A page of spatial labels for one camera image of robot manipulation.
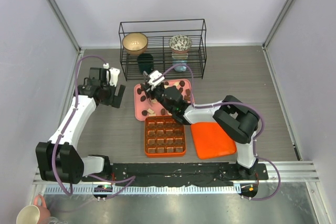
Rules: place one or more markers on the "white cable duct rail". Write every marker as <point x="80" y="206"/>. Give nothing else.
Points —
<point x="96" y="189"/>

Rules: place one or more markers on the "dark green mug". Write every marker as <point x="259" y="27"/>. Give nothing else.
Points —
<point x="145" y="63"/>

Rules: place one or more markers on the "tan bowl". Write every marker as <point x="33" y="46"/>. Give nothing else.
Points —
<point x="135" y="43"/>

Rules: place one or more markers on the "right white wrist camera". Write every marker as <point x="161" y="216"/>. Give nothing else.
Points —
<point x="155" y="79"/>

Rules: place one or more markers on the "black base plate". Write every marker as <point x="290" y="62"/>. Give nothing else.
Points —
<point x="183" y="174"/>

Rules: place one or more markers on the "pink tray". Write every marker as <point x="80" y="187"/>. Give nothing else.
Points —
<point x="145" y="107"/>

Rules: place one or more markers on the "orange box lid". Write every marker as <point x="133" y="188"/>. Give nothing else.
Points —
<point x="211" y="141"/>

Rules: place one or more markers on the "orange chocolate box tray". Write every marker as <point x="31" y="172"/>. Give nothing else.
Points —
<point x="164" y="137"/>

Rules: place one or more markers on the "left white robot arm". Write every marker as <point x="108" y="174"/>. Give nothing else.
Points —
<point x="57" y="158"/>

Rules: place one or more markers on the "light blue mug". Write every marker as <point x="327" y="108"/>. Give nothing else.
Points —
<point x="179" y="65"/>

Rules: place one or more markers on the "floral patterned bowl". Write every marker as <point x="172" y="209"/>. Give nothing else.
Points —
<point x="180" y="44"/>

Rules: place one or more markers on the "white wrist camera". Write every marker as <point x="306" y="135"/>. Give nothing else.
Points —
<point x="155" y="79"/>
<point x="113" y="74"/>

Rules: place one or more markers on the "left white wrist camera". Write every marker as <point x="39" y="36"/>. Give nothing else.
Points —
<point x="113" y="74"/>

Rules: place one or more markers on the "metal tongs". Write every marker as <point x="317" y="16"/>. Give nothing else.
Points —
<point x="147" y="88"/>

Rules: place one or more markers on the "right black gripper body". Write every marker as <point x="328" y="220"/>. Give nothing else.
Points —
<point x="158" y="94"/>

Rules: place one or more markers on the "black wire rack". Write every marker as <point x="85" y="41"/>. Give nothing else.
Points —
<point x="159" y="33"/>

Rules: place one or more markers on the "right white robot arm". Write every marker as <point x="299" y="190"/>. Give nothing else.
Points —
<point x="237" y="120"/>

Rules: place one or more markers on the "pink mug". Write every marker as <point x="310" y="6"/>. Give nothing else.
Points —
<point x="35" y="213"/>

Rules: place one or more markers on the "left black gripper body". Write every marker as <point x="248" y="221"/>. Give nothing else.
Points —
<point x="109" y="93"/>

